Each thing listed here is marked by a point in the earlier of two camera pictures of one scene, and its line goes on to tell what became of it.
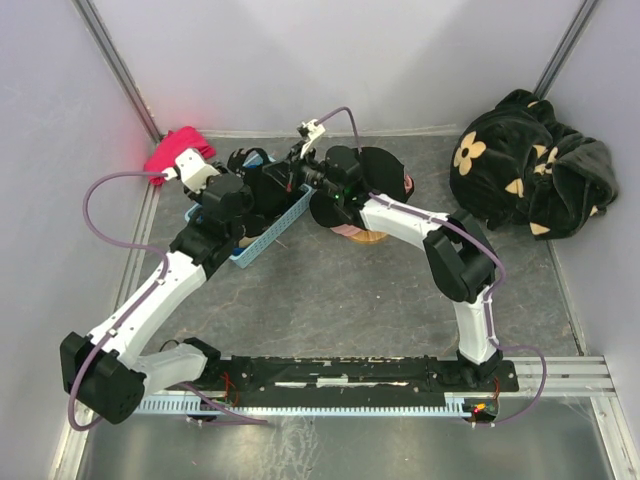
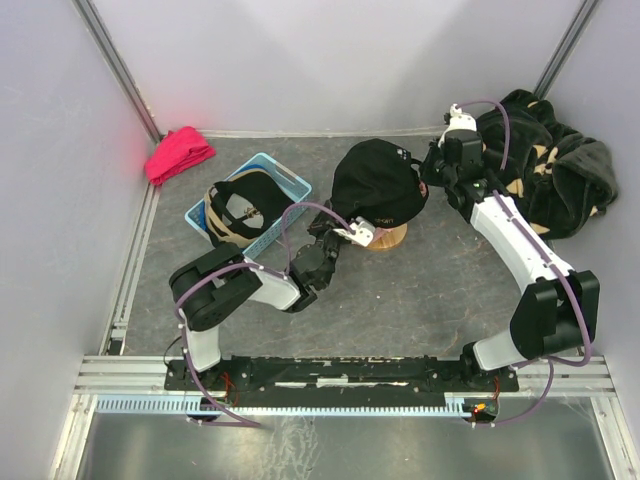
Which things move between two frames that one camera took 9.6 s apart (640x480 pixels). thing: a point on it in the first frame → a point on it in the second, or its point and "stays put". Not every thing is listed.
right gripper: x=283 y=171 → x=433 y=154
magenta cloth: x=171 y=146 stays put
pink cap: x=348 y=230 → x=380 y=231
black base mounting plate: x=351 y=374 stays put
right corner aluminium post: x=565 y=48 stays put
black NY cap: x=270 y=197 → x=379 y=181
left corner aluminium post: x=110 y=51 stays put
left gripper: x=246 y=191 → x=326 y=223
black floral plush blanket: x=516 y=165 stays put
